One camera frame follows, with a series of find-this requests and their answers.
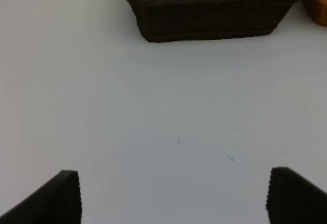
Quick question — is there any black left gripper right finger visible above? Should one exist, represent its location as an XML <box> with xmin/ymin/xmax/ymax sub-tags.
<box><xmin>266</xmin><ymin>167</ymin><xmax>326</xmax><ymax>224</ymax></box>

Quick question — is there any orange wicker basket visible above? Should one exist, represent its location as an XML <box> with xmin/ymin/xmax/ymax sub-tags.
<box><xmin>303</xmin><ymin>0</ymin><xmax>326</xmax><ymax>27</ymax></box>

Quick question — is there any dark brown wicker basket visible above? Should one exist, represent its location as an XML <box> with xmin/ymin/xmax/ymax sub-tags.
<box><xmin>126</xmin><ymin>0</ymin><xmax>299</xmax><ymax>42</ymax></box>

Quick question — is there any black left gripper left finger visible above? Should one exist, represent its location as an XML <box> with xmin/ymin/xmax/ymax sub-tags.
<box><xmin>1</xmin><ymin>170</ymin><xmax>82</xmax><ymax>223</ymax></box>

